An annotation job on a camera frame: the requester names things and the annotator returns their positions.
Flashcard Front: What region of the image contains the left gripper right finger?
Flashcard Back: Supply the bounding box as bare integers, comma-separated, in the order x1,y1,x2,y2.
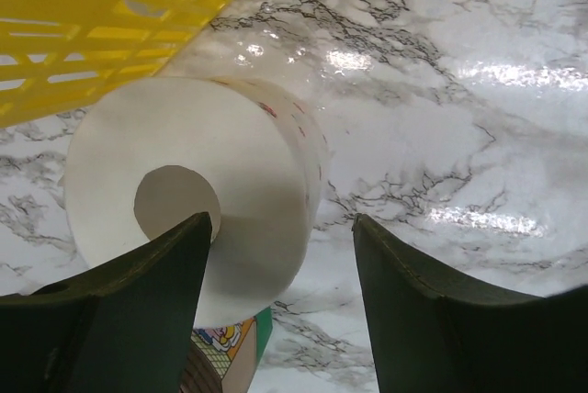
353,214,587,393

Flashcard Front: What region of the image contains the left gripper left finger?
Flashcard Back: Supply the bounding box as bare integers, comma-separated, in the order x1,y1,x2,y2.
1,213,211,392

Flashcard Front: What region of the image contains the green wrapped roll near left arm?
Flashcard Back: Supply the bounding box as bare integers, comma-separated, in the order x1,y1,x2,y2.
179,309,273,393

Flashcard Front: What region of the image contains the yellow plastic shopping basket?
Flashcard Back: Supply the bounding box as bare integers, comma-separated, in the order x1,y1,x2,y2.
1,0,232,127

